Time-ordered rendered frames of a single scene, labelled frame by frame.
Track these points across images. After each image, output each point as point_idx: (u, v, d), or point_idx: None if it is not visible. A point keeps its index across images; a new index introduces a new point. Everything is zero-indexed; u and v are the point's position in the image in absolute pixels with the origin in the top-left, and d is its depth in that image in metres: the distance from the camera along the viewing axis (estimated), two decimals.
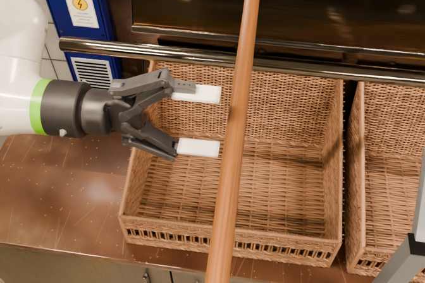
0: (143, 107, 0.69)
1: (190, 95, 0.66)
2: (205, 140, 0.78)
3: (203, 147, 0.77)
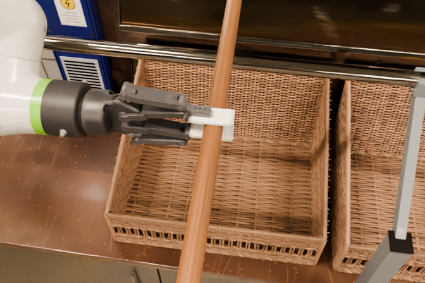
0: (150, 117, 0.70)
1: (205, 118, 0.69)
2: None
3: None
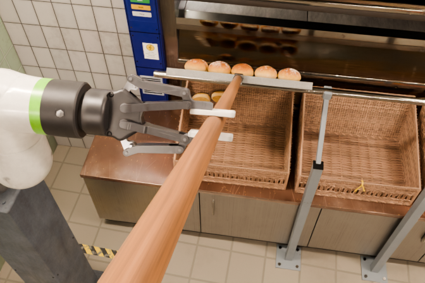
0: (151, 108, 0.71)
1: (207, 110, 0.70)
2: None
3: None
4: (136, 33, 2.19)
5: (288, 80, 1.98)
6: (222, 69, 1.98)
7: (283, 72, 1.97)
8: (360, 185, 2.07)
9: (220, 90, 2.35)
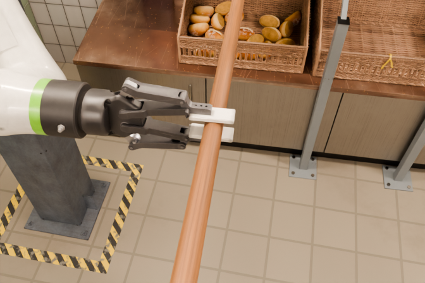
0: (150, 114, 0.70)
1: (206, 115, 0.70)
2: None
3: None
4: None
5: (286, 24, 2.08)
6: None
7: (279, 30, 2.09)
8: (388, 59, 1.83)
9: (210, 35, 2.07)
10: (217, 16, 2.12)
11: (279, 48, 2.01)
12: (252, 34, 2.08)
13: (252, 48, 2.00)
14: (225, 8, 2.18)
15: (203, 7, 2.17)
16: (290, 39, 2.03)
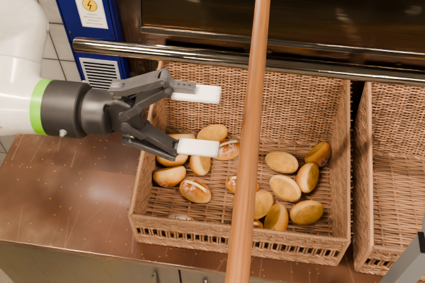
0: (143, 107, 0.69)
1: (190, 95, 0.66)
2: (205, 140, 0.78)
3: (203, 147, 0.77)
4: None
5: (308, 173, 1.30)
6: (214, 125, 1.44)
7: (297, 179, 1.31)
8: None
9: (188, 191, 1.29)
10: (200, 156, 1.34)
11: (300, 219, 1.24)
12: None
13: (255, 222, 1.22)
14: (212, 137, 1.40)
15: (179, 136, 1.39)
16: (317, 203, 1.25)
